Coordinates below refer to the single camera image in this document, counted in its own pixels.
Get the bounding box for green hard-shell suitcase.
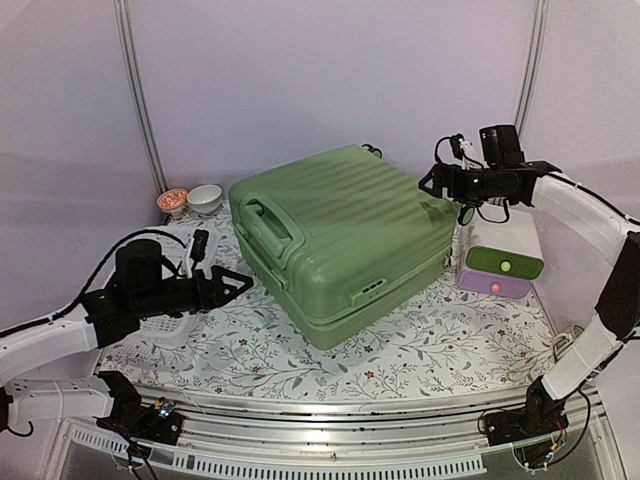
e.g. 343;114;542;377
228;145;459;350

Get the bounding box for white green purple drawer box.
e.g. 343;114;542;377
456;204;545;299

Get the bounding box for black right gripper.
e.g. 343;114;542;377
420;162;504;207

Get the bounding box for white ceramic bowl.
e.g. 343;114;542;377
187;184;223;215

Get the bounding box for aluminium wall post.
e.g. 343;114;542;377
514;0;549;138
113;0;168;194

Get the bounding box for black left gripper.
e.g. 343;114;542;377
134;265;255;319

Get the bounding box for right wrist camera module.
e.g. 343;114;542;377
448;133;474;161

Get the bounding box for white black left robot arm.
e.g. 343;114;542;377
1;230;253;437

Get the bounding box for aluminium front rail frame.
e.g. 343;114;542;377
54;384;616;476

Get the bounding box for white perforated plastic basket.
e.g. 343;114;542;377
108;227;224;332

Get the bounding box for right aluminium wall post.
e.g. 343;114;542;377
514;0;549;138

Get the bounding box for floral patterned table cloth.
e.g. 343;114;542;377
99;197;556;401

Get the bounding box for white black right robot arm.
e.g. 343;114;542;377
419;125;639;445

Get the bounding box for red patterned ceramic bowl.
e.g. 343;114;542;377
156;188;188;217

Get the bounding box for left aluminium wall post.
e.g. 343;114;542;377
113;0;168;194

